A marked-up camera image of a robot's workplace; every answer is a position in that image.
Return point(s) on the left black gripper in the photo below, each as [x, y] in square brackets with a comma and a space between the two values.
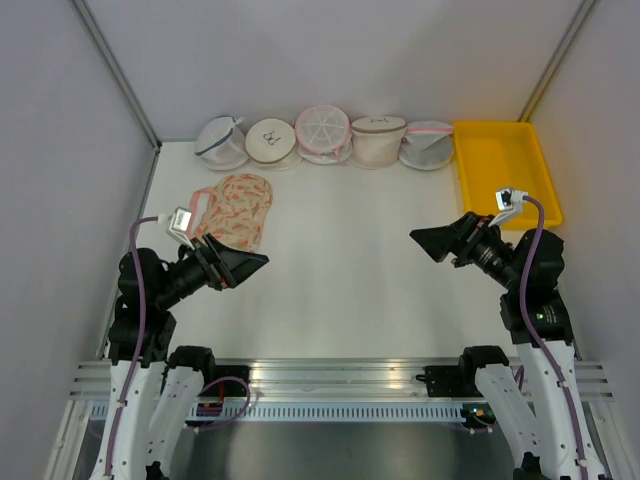
[224, 266]

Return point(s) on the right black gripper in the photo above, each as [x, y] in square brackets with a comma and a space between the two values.
[460, 237]

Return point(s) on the floral mesh laundry bag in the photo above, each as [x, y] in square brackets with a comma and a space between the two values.
[233, 211]

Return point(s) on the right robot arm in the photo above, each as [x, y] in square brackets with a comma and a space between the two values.
[547, 433]

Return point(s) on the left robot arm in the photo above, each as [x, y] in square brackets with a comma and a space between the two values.
[153, 388]

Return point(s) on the white bag pink zipper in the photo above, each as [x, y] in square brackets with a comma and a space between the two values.
[427, 145]

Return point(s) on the cylindrical beige laundry bag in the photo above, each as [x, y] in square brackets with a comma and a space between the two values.
[376, 141]

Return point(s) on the white bag blue zipper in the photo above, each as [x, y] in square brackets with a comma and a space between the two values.
[221, 144]

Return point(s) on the round beige laundry bag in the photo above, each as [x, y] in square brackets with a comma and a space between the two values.
[272, 144]

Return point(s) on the pink rimmed round laundry bag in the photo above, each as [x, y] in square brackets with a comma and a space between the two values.
[324, 136]

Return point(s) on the yellow plastic tray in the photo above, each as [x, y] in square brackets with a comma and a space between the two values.
[490, 155]

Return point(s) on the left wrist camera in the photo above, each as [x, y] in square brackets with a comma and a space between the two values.
[178, 226]

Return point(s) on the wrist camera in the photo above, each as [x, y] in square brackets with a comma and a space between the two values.
[510, 203]
[178, 226]

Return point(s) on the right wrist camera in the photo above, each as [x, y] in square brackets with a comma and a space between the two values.
[510, 203]

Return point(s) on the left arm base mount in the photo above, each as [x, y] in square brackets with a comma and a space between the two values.
[226, 381]

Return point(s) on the aluminium mounting rail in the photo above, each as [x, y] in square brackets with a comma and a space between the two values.
[332, 380]

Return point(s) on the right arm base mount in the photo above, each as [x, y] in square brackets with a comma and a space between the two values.
[447, 381]

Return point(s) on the white slotted cable duct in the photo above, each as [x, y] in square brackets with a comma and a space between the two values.
[438, 412]

